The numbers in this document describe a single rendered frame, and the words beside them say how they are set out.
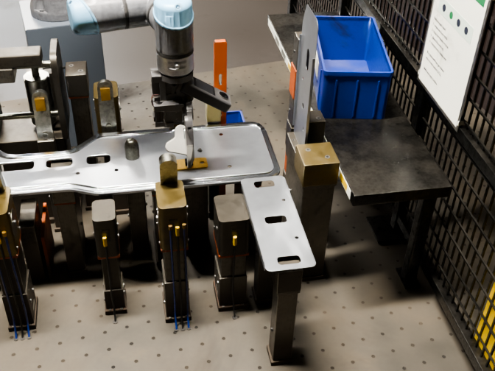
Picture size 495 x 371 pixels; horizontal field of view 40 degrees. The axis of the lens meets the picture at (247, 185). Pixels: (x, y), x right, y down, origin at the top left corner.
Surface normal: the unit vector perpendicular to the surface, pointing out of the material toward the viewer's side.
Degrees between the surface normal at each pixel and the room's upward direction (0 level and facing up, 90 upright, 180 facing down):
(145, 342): 0
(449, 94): 90
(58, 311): 0
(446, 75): 90
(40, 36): 90
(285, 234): 0
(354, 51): 90
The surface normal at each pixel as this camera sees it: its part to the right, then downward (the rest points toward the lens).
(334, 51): 0.01, 0.62
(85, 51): 0.33, 0.59
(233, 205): 0.03, -0.78
